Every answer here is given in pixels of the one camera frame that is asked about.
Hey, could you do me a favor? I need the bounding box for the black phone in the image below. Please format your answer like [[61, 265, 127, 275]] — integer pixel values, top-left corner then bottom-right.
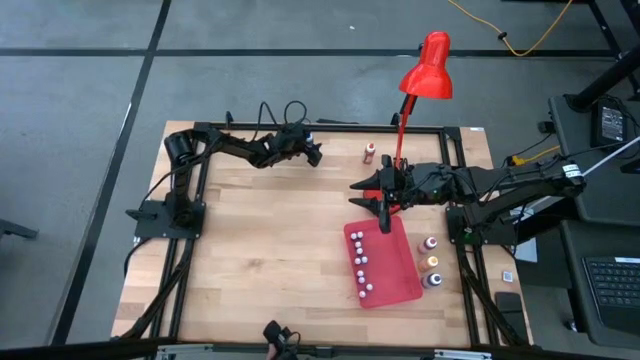
[[494, 291, 524, 316]]

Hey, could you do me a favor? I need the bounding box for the yellow power plug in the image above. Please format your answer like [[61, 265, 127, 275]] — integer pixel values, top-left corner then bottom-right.
[[507, 144, 561, 169]]

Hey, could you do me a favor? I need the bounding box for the yellow extension cable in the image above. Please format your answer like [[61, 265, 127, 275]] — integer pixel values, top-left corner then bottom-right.
[[447, 0, 576, 57]]

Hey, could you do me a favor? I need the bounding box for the black floor stand foot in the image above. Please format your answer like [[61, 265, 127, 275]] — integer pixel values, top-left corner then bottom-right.
[[0, 218, 39, 241]]

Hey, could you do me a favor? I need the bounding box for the black labelled power adapter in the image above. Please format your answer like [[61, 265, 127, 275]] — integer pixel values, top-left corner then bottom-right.
[[592, 99, 629, 149]]

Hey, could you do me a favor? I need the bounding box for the pink plastic tray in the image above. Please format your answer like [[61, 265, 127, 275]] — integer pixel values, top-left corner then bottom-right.
[[342, 214, 426, 310]]

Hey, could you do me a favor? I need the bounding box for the white pole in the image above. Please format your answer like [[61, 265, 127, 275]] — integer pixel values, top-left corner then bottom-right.
[[579, 135, 640, 177]]

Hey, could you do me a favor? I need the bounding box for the black aluminium table frame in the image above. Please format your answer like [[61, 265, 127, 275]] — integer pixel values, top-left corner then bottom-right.
[[112, 110, 534, 349]]

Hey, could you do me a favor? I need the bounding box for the silver aluminium bar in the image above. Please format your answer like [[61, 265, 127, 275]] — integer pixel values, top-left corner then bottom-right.
[[154, 344, 494, 360]]

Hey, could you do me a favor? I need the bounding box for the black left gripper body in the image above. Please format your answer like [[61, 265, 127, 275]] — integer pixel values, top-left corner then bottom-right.
[[262, 131, 308, 168]]

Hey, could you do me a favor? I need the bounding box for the black diagonal stand leg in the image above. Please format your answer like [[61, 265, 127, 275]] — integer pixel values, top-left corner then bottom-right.
[[564, 47, 640, 114]]

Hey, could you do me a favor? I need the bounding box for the black laptop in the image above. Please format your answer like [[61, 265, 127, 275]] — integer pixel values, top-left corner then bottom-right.
[[582, 255, 640, 346]]

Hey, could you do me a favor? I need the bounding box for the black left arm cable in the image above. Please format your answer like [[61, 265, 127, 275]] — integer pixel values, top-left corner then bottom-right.
[[254, 99, 309, 141]]

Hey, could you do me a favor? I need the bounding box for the black handheld device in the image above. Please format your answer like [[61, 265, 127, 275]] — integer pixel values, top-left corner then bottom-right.
[[263, 319, 301, 359]]

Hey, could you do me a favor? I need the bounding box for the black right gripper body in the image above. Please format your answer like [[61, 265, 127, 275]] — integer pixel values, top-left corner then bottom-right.
[[378, 153, 469, 235]]

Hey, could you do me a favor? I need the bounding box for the red desk lamp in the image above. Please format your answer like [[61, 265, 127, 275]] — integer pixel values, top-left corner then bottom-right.
[[362, 30, 455, 217]]

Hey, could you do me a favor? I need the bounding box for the dark grey side table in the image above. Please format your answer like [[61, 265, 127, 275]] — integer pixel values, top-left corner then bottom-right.
[[548, 93, 640, 231]]

